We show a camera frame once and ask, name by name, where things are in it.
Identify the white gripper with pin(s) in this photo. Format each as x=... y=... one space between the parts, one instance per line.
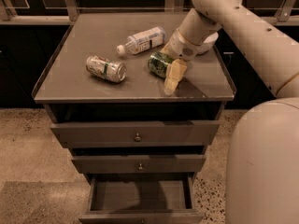
x=181 y=47

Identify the green soda can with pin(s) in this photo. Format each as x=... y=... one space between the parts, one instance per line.
x=158 y=62

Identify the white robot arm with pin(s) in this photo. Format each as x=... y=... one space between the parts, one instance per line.
x=262 y=174

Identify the white and green can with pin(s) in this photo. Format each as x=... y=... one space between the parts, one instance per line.
x=106 y=69

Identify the grey drawer cabinet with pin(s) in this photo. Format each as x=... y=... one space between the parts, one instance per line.
x=70 y=94

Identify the grey top drawer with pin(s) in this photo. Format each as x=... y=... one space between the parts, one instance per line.
x=135 y=133

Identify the grey drawer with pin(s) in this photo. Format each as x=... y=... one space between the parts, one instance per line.
x=182 y=163
x=135 y=133
x=141 y=199

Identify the grey middle drawer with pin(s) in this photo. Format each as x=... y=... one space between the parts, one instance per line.
x=182 y=163

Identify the grey bottom drawer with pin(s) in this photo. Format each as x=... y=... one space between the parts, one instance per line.
x=141 y=199

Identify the clear plastic bottle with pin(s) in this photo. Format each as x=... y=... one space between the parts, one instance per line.
x=142 y=41

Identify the white ceramic bowl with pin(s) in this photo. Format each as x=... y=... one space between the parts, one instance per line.
x=208 y=44

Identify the metal window railing frame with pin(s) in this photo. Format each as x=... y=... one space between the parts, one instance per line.
x=276 y=12

